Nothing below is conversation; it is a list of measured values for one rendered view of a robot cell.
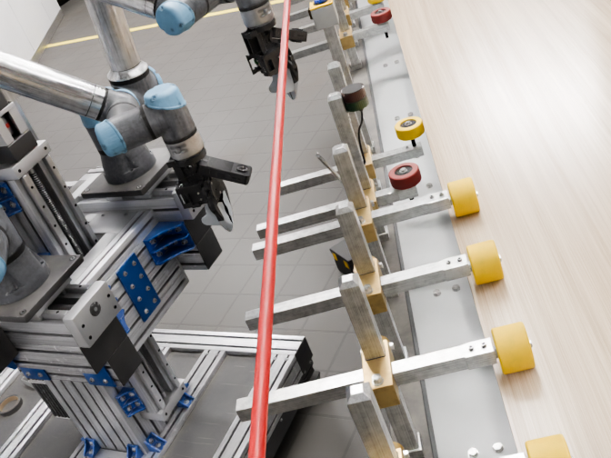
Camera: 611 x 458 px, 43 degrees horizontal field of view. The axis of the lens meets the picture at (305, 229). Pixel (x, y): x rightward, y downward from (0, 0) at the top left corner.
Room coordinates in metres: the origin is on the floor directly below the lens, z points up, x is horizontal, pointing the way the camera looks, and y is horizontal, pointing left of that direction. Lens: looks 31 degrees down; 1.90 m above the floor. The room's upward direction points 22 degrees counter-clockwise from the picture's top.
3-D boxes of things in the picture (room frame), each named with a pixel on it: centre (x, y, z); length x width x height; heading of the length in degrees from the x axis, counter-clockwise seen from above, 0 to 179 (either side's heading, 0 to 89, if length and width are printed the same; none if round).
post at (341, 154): (1.55, -0.14, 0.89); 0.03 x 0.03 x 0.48; 78
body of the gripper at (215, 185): (1.57, 0.18, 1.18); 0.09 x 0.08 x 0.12; 69
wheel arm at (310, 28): (3.23, -0.43, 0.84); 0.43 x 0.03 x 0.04; 78
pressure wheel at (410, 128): (1.97, -0.38, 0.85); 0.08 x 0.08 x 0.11
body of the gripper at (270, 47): (1.83, -0.07, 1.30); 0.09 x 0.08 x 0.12; 121
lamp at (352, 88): (1.79, -0.23, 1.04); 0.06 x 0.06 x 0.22; 78
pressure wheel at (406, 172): (1.73, -0.29, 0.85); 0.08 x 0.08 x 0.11
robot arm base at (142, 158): (2.08, 0.40, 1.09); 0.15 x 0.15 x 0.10
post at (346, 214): (1.31, -0.08, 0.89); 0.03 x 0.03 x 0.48; 78
